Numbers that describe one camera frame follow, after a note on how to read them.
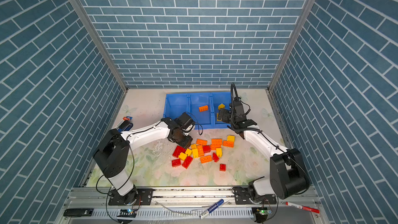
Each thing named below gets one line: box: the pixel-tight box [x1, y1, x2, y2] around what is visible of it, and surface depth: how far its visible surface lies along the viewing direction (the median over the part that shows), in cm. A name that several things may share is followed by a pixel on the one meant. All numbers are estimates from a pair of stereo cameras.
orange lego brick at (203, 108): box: [198, 105, 209, 113], surface depth 107 cm
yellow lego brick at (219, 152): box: [216, 147, 223, 158], surface depth 88 cm
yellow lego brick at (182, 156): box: [178, 151, 188, 161], surface depth 87 cm
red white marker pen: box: [285, 201, 320, 214], surface depth 72 cm
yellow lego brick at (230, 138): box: [226, 134, 236, 143], surface depth 95 cm
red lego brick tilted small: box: [212, 151, 220, 163], surface depth 87 cm
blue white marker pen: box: [199, 198, 225, 220], surface depth 71 cm
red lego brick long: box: [181, 155, 194, 170], surface depth 86 cm
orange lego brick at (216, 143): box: [210, 138, 223, 151], surface depth 93 cm
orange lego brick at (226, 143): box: [222, 140, 235, 148], surface depth 93 cm
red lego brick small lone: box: [219, 163, 227, 172], surface depth 84 cm
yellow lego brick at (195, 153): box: [192, 148, 199, 159], surface depth 88 cm
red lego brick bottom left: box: [171, 158, 181, 167], surface depth 85 cm
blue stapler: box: [117, 116, 134, 133], surface depth 99 cm
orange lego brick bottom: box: [200, 155, 213, 164], surface depth 87 cm
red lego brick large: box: [172, 145, 187, 159], surface depth 89 cm
